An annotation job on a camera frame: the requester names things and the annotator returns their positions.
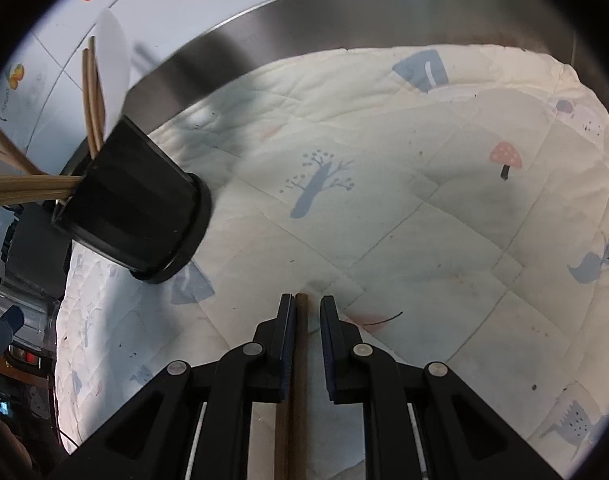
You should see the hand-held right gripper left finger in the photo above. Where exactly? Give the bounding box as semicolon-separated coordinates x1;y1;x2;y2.
49;293;298;480

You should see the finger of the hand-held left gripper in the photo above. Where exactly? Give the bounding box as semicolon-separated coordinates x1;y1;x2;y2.
0;305;25;366

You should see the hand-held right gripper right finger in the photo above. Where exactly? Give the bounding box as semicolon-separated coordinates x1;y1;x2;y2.
319;295;563;480

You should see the dark brown chopstick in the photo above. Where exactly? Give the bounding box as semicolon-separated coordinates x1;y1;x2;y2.
284;292;310;480

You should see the black ribbed utensil holder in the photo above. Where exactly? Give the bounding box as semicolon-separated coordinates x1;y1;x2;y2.
51;115;212;285

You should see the bunch of wooden chopsticks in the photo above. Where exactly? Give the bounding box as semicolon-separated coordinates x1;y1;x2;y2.
0;35;108;211

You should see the black box device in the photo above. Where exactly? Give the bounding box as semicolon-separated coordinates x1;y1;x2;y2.
4;205;72;296

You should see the printed quilted blanket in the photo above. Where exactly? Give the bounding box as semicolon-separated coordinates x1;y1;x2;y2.
54;45;609;480

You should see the white plastic spoon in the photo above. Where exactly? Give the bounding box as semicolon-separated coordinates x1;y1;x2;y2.
93;9;131;126

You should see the thin black cable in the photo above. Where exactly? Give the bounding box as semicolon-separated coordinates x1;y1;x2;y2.
47;370;80;456

